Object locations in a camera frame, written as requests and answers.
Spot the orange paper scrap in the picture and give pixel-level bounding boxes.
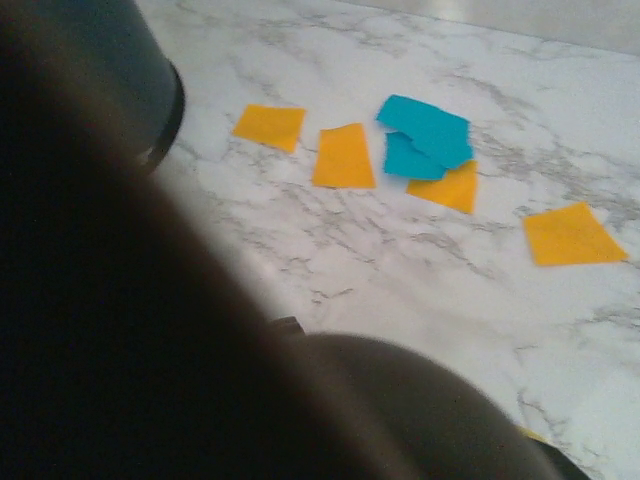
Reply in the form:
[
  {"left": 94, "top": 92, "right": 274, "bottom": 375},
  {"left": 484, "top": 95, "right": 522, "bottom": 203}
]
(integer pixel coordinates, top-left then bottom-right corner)
[
  {"left": 521, "top": 200, "right": 631, "bottom": 268},
  {"left": 405, "top": 159, "right": 480, "bottom": 216},
  {"left": 231, "top": 103, "right": 308, "bottom": 154},
  {"left": 311, "top": 122, "right": 378, "bottom": 191}
]

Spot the blue paper scrap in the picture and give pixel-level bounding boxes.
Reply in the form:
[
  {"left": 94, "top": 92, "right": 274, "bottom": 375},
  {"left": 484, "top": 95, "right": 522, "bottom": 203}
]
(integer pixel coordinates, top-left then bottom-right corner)
[
  {"left": 375, "top": 93, "right": 475, "bottom": 171},
  {"left": 382, "top": 130, "right": 450, "bottom": 182}
]

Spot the cartoon face hand brush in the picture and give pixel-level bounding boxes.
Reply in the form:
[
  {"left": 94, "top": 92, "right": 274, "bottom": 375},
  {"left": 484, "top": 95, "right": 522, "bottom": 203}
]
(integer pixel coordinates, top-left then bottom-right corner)
[{"left": 0, "top": 29, "right": 596, "bottom": 480}]

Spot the dark bin with deer print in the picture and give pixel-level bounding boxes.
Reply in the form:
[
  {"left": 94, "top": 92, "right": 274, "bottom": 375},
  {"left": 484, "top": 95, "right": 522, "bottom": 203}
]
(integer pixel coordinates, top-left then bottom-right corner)
[{"left": 0, "top": 0, "right": 187, "bottom": 177}]

